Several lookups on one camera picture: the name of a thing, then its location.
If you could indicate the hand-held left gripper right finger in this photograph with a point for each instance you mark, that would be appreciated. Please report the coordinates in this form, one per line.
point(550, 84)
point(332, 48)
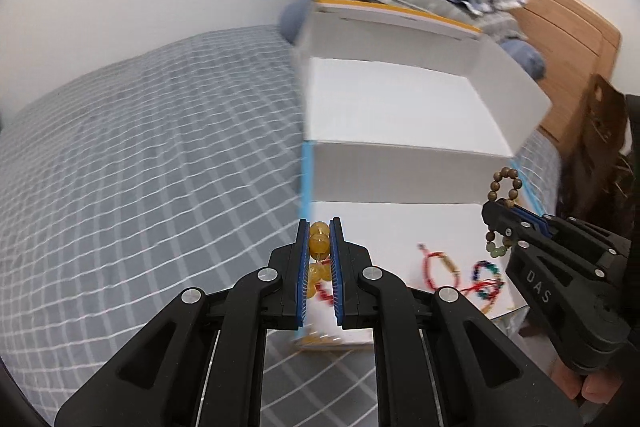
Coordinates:
point(336, 267)

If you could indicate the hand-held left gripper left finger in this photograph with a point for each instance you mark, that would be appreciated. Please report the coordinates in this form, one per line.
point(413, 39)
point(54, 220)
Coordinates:
point(301, 267)

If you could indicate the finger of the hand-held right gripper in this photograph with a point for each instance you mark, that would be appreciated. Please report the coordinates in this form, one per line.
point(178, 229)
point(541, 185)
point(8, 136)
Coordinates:
point(505, 222)
point(542, 222)

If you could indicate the white cardboard box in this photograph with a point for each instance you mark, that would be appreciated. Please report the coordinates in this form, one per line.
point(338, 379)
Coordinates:
point(400, 107)

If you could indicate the person's right hand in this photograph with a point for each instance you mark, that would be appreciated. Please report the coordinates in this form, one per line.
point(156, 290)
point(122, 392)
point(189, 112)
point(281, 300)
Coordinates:
point(600, 387)

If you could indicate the brown paper bag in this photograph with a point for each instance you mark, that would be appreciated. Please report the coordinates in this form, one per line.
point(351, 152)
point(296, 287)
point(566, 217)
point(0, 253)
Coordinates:
point(600, 117)

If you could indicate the blue pillow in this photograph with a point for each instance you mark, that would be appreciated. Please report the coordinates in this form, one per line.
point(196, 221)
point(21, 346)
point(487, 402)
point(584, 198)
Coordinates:
point(525, 57)
point(295, 17)

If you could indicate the wooden bed headboard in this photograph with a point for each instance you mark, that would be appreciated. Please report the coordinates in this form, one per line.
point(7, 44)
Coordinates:
point(565, 32)

